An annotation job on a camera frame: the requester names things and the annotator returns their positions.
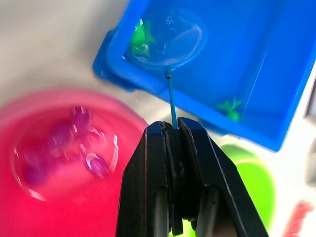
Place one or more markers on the pink plastic bucket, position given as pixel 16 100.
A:
pixel 61 217

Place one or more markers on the green toy fish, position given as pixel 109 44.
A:
pixel 233 114
pixel 142 37

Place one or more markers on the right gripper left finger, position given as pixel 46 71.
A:
pixel 143 187

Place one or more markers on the green plastic bucket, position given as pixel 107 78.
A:
pixel 251 177

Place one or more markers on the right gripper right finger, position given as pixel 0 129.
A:
pixel 217 187

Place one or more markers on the purple toy fish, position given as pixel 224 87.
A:
pixel 60 138
pixel 96 165

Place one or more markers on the red sheets in clear bag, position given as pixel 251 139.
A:
pixel 298 217

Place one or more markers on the small blue fish net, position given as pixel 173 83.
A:
pixel 172 106

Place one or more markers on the blue plastic tub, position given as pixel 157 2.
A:
pixel 234 49

